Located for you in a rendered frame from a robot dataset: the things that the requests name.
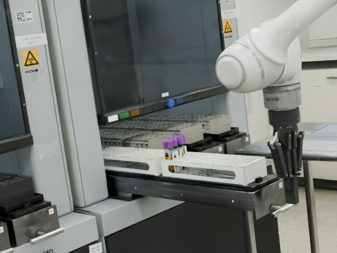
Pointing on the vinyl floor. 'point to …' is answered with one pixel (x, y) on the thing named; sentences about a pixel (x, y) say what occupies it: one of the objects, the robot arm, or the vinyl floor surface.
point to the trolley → (313, 147)
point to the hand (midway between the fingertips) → (291, 189)
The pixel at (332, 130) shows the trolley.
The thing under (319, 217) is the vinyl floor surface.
